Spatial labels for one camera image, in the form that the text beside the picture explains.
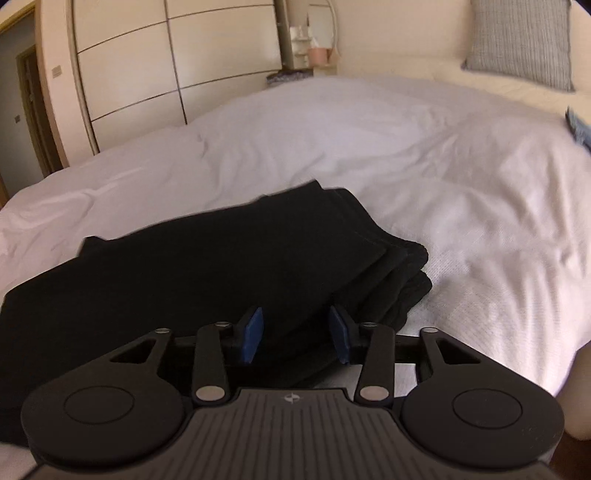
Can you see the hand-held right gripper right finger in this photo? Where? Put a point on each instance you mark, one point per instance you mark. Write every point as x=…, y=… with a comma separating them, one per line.
x=339, y=334

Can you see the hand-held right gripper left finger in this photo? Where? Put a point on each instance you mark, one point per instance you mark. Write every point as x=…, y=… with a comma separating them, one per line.
x=251, y=334

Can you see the black pants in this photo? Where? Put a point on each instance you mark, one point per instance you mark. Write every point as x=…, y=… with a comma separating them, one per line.
x=207, y=258

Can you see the white bed sheet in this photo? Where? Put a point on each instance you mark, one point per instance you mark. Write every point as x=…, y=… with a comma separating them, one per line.
x=415, y=161

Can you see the dark patterned cloth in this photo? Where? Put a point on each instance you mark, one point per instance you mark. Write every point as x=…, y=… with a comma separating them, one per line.
x=288, y=76

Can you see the cream pillow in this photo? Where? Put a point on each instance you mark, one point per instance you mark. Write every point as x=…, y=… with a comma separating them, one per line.
x=461, y=78

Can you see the cream wardrobe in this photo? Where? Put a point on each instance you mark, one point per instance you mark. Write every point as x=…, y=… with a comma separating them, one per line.
x=161, y=55

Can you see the wooden door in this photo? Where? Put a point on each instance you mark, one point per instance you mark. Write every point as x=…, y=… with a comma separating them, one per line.
x=39, y=115

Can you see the blue jeans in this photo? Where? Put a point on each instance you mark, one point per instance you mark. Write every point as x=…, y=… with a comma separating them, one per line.
x=581, y=127

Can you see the grey checked pillow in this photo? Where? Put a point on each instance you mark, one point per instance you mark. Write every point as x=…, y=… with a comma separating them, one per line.
x=521, y=41

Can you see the cream wall shelf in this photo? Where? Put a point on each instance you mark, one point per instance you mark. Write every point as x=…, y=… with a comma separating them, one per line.
x=300, y=41

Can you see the small wall switch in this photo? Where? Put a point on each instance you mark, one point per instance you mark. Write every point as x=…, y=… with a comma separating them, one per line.
x=56, y=71

